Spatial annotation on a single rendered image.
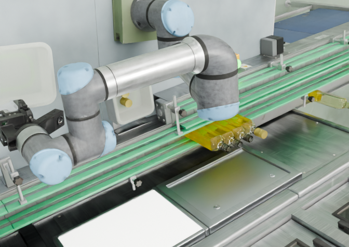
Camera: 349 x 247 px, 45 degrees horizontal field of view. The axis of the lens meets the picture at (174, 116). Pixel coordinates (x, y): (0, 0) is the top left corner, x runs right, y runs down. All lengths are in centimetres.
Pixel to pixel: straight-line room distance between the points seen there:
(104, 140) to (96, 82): 13
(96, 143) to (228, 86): 38
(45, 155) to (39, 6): 77
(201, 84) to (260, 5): 109
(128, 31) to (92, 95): 75
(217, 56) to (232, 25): 97
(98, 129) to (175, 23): 62
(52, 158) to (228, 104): 48
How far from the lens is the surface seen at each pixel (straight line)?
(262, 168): 176
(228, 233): 146
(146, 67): 97
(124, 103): 170
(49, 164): 90
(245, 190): 164
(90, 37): 165
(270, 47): 214
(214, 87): 110
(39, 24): 157
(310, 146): 199
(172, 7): 145
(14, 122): 108
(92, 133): 94
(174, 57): 101
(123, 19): 161
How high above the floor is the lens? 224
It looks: 50 degrees down
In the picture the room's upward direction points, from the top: 117 degrees clockwise
